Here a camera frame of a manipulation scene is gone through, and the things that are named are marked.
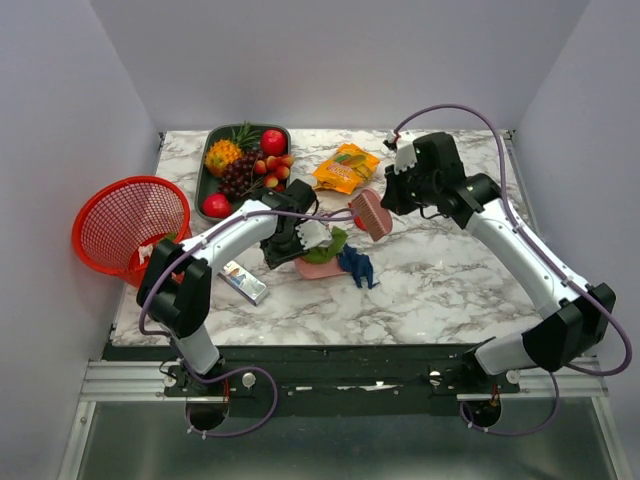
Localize red mesh waste basket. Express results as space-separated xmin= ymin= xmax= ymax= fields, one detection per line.
xmin=71 ymin=176 xmax=191 ymax=287

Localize purple toy grapes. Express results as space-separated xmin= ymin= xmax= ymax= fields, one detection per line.
xmin=218 ymin=148 xmax=267 ymax=201

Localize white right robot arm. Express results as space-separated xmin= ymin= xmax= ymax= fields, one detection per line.
xmin=381 ymin=132 xmax=616 ymax=392

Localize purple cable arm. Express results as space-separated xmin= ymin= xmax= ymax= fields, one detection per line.
xmin=138 ymin=207 xmax=359 ymax=439
xmin=389 ymin=103 xmax=633 ymax=439

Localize orange snack bag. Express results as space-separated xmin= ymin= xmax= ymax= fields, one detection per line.
xmin=313 ymin=144 xmax=380 ymax=195

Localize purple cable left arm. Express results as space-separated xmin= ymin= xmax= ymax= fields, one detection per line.
xmin=138 ymin=207 xmax=359 ymax=439

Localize pink hand brush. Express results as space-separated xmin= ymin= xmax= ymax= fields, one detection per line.
xmin=350 ymin=188 xmax=393 ymax=242

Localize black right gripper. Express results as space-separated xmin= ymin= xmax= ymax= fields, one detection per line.
xmin=381 ymin=158 xmax=438 ymax=216

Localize dark green paper scrap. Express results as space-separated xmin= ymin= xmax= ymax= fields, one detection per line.
xmin=302 ymin=227 xmax=348 ymax=265

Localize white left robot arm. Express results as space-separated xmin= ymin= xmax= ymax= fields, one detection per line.
xmin=136 ymin=180 xmax=317 ymax=395

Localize blue crumpled paper scrap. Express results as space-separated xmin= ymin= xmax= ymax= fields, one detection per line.
xmin=337 ymin=244 xmax=377 ymax=289

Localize toy pineapple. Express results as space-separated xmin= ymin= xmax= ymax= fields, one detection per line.
xmin=204 ymin=122 xmax=259 ymax=177

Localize red paper scrap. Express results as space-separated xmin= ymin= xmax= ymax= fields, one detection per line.
xmin=354 ymin=216 xmax=367 ymax=231

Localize red toy apple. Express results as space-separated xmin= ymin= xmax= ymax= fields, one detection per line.
xmin=260 ymin=129 xmax=288 ymax=156
xmin=201 ymin=193 xmax=232 ymax=219

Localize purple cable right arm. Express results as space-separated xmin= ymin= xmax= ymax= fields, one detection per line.
xmin=389 ymin=103 xmax=633 ymax=439

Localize toy cherries bunch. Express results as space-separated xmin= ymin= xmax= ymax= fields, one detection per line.
xmin=252 ymin=154 xmax=295 ymax=191

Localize pink plastic dustpan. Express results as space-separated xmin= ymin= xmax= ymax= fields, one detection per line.
xmin=294 ymin=257 xmax=347 ymax=280

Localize white crumpled tissue, left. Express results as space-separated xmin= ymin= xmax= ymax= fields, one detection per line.
xmin=137 ymin=243 xmax=154 ymax=266

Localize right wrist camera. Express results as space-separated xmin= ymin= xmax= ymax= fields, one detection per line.
xmin=384 ymin=131 xmax=417 ymax=175

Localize aluminium frame rail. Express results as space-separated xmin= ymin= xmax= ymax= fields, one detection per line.
xmin=79 ymin=361 xmax=224 ymax=404

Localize silver toothpaste box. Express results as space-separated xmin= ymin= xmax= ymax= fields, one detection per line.
xmin=218 ymin=261 xmax=268 ymax=306

